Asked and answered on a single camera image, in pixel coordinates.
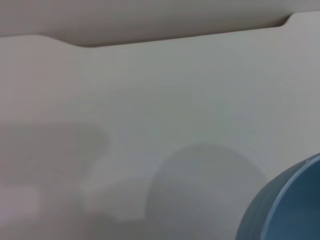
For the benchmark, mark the blue bowl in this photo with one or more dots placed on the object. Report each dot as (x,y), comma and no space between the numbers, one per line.
(287,207)

